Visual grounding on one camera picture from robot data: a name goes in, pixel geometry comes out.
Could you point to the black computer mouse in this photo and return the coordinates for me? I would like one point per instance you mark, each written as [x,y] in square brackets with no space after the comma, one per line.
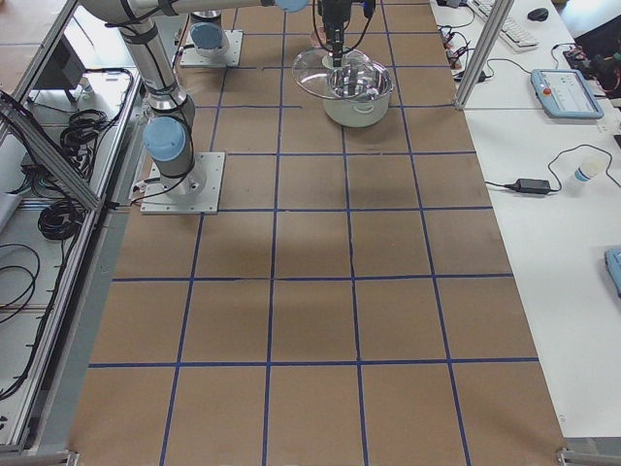
[538,15]

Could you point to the paper cup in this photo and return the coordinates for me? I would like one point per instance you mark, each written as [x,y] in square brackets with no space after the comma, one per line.
[589,169]

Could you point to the aluminium frame rail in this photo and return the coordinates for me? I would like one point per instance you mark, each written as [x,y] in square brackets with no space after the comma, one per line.
[44,151]

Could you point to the black power adapter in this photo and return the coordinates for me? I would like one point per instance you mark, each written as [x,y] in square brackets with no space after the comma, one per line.
[530,186]

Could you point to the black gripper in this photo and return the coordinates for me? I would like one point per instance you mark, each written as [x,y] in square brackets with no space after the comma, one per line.
[334,15]

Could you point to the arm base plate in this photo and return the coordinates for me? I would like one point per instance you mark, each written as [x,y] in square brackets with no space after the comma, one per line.
[190,58]
[198,193]

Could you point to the white keyboard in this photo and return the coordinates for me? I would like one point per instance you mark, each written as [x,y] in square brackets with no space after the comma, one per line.
[513,33]

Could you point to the pink bowl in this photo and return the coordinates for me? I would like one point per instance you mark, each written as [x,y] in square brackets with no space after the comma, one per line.
[318,38]

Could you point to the aluminium frame post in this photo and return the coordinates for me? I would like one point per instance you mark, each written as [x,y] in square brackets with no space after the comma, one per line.
[488,37]

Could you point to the pale green cooking pot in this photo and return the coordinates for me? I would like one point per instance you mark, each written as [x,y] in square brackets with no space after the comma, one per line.
[364,110]

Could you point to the glass pot lid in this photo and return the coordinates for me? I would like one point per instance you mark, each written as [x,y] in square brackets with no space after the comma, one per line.
[315,71]

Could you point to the blue teach pendant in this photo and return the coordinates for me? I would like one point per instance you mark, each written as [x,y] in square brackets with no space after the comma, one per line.
[565,94]

